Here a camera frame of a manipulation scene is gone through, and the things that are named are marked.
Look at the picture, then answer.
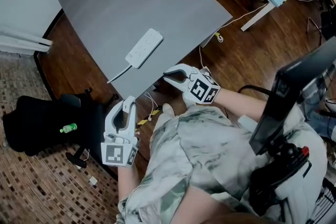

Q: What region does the black office chair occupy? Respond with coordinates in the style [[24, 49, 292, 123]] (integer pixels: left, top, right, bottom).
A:
[[2, 86, 119, 169]]

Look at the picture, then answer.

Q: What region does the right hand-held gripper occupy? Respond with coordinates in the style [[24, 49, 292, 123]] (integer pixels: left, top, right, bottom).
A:
[[163, 63, 221, 105]]

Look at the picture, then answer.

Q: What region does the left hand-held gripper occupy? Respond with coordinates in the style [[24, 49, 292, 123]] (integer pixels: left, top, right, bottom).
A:
[[100, 101, 139, 167]]

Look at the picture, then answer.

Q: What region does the long yellow black striped tape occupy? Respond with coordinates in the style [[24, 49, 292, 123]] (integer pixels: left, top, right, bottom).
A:
[[136, 108, 161, 127]]

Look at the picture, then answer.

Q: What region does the green plastic bottle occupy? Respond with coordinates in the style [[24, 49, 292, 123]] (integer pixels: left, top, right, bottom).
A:
[[59, 123, 78, 134]]

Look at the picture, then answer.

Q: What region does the person's marbled white dress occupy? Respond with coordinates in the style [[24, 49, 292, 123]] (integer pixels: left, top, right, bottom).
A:
[[117, 106, 328, 224]]

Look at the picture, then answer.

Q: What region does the thin metal frame stand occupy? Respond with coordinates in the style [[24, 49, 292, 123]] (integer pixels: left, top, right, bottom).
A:
[[306, 16, 326, 43]]

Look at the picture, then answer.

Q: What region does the white power strip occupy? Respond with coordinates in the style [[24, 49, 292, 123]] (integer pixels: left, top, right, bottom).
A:
[[107, 28, 164, 84]]

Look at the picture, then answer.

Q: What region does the person's left forearm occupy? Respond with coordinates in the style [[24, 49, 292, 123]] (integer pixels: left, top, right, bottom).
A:
[[116, 164, 138, 203]]

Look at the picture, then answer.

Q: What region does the white coiled cable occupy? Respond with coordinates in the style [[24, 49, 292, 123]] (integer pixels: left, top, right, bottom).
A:
[[213, 3, 269, 42]]

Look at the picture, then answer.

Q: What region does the person's white left shoe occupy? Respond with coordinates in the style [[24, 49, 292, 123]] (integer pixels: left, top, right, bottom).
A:
[[162, 103, 175, 119]]

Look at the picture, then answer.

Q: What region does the grey table with white legs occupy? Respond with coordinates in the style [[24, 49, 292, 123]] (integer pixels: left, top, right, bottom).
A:
[[57, 0, 234, 102]]

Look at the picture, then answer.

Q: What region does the white floor cable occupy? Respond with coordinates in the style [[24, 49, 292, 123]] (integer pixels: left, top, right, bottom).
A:
[[143, 92, 159, 122]]

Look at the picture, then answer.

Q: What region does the black flat panel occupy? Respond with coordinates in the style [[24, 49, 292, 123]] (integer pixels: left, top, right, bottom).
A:
[[248, 36, 336, 156]]

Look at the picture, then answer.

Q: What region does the person's right forearm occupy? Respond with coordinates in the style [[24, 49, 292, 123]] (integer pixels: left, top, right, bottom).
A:
[[216, 87, 269, 124]]

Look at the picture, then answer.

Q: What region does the thick black cable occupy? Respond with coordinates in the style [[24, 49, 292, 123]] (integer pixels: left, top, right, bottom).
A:
[[237, 84, 271, 95]]

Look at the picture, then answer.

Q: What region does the white partition panel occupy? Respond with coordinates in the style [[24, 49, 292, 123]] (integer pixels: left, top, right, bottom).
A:
[[0, 0, 80, 57]]

